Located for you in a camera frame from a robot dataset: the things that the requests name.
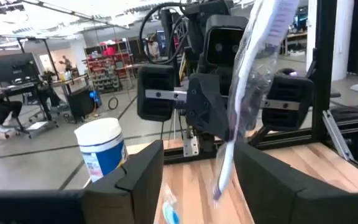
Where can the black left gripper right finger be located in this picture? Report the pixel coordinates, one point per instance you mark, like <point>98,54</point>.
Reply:
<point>275,193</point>

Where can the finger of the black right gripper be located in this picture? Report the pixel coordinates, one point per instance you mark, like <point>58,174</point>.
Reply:
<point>287,90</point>
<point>207,105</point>

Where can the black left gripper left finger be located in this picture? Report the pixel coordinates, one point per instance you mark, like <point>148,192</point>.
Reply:
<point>129,186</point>

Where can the purple toothbrush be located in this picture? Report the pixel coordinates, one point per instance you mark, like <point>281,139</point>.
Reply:
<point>227,165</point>

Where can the Lysol wipes canister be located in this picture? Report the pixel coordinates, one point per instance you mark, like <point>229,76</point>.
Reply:
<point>101,155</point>

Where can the blue toothbrush in clear wrapper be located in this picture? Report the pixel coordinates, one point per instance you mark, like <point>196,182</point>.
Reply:
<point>170,214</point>

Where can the silver aluminium extrusion bar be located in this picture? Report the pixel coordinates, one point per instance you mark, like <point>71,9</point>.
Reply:
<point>337,137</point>

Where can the shelf rack with red bins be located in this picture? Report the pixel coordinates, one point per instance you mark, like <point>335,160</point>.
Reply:
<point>107,65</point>

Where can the black computer tower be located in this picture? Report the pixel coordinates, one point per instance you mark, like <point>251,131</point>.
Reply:
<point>79,105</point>

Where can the black monitor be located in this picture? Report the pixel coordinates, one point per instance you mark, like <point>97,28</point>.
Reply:
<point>11,67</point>

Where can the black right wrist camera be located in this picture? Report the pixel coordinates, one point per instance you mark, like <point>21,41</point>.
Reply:
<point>222,46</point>

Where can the silver arm base bracket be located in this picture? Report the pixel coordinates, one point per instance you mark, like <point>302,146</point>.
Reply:
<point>191,144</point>

